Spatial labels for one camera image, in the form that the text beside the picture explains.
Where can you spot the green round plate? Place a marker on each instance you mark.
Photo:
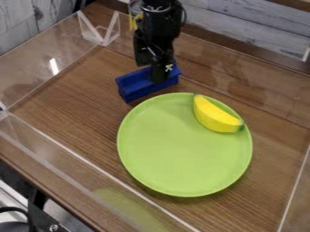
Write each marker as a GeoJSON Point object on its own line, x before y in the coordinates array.
{"type": "Point", "coordinates": [173, 155]}

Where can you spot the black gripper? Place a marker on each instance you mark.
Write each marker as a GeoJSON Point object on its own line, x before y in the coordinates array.
{"type": "Point", "coordinates": [155, 35]}

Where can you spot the blue block object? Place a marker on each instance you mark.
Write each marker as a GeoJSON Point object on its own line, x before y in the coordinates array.
{"type": "Point", "coordinates": [135, 84]}

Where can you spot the black clamp with cable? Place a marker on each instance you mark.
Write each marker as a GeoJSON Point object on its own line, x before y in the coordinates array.
{"type": "Point", "coordinates": [22, 216]}

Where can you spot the yellow labelled tin can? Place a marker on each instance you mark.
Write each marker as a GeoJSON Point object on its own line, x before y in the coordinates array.
{"type": "Point", "coordinates": [135, 13]}

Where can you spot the clear acrylic triangle bracket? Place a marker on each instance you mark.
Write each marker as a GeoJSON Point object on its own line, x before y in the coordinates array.
{"type": "Point", "coordinates": [98, 34]}

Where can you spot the yellow banana slice toy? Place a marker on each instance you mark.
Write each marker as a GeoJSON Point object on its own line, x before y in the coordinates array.
{"type": "Point", "coordinates": [214, 118]}

